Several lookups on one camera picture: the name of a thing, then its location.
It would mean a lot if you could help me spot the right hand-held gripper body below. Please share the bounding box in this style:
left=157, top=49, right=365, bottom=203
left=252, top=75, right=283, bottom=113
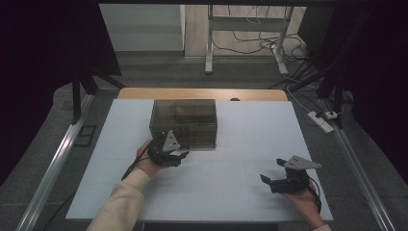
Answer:
left=270, top=155, right=323, bottom=194

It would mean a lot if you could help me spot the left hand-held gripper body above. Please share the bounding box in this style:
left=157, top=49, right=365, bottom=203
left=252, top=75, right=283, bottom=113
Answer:
left=147, top=129, right=186, bottom=168

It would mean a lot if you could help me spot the smoky transparent drawer box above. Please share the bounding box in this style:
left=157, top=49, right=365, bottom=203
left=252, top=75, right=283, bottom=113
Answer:
left=148, top=98, right=218, bottom=150

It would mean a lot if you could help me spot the person's left hand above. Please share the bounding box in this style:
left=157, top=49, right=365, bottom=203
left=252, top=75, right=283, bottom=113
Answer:
left=134, top=138, right=168, bottom=178

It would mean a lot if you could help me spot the person's right hand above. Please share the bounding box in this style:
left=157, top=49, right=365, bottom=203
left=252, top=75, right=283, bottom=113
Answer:
left=281, top=183, right=323, bottom=230

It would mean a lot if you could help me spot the white table cover board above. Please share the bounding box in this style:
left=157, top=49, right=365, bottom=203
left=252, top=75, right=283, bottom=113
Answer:
left=65, top=98, right=334, bottom=223

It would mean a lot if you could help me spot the white power strip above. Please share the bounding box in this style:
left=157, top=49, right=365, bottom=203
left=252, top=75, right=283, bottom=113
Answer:
left=306, top=111, right=335, bottom=135

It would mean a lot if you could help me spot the wooden table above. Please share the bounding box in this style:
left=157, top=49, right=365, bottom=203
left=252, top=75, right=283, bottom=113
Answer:
left=116, top=87, right=289, bottom=103

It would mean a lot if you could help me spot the black metal stand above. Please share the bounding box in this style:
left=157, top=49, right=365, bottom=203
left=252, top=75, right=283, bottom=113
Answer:
left=70, top=65, right=127, bottom=125
left=288, top=62, right=346, bottom=130

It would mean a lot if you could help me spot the black curtain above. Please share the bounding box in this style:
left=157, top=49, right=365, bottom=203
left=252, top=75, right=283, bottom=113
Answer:
left=0, top=0, right=123, bottom=187
left=297, top=0, right=408, bottom=176

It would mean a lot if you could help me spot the white cabinet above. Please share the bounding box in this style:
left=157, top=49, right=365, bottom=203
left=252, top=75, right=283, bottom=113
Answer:
left=98, top=3, right=187, bottom=53

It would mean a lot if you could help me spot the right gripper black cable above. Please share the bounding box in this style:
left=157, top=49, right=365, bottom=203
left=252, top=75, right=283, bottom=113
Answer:
left=307, top=177, right=322, bottom=214

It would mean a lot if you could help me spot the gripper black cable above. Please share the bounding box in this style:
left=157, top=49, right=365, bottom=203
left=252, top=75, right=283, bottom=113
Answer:
left=120, top=141, right=152, bottom=182
left=307, top=177, right=322, bottom=214

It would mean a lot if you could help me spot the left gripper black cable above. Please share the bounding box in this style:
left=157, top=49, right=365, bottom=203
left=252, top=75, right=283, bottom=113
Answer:
left=120, top=141, right=152, bottom=182

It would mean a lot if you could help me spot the aluminium rail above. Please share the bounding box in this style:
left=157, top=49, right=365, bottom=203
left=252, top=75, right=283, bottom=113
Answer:
left=14, top=93, right=96, bottom=231
left=319, top=98, right=398, bottom=231

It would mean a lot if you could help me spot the white power cable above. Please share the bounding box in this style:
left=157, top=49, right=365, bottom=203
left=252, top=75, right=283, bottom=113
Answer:
left=285, top=86, right=313, bottom=114

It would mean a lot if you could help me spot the black floor frame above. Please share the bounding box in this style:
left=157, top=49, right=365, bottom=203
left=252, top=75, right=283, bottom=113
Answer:
left=74, top=124, right=98, bottom=148

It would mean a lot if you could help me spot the white desk frame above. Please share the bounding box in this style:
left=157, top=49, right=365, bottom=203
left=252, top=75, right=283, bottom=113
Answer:
left=204, top=4, right=294, bottom=76

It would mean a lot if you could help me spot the tangle of floor cables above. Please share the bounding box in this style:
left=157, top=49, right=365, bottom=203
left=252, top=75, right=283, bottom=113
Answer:
left=211, top=4, right=310, bottom=63

